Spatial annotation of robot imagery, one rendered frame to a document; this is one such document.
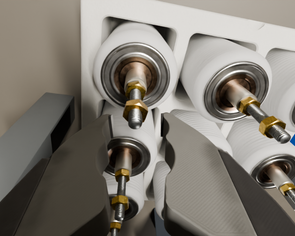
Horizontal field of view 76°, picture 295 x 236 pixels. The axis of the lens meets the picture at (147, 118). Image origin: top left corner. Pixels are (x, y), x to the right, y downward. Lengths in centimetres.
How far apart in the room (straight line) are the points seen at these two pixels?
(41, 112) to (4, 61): 16
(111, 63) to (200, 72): 10
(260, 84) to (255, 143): 12
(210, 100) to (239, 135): 14
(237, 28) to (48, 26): 37
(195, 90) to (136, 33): 9
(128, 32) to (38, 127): 27
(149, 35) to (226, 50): 9
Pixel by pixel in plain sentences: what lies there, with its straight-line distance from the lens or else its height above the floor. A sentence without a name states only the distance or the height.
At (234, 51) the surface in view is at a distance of 24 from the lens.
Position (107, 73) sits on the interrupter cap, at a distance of 21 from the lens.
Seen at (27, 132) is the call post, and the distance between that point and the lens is 40.
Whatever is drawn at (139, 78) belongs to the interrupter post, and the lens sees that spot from 18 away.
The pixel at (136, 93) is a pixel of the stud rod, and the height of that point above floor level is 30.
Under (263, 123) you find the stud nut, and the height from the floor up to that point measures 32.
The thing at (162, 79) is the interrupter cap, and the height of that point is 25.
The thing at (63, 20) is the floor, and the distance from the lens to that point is 48.
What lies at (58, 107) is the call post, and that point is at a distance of 47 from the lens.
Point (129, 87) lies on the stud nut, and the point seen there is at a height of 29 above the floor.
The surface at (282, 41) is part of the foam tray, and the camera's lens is 34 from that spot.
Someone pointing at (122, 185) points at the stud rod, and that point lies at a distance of 24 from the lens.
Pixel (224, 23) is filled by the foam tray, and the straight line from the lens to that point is 30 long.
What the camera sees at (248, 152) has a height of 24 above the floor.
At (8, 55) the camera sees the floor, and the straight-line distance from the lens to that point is 55.
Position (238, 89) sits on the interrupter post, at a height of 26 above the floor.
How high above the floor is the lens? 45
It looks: 58 degrees down
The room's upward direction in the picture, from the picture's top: 175 degrees clockwise
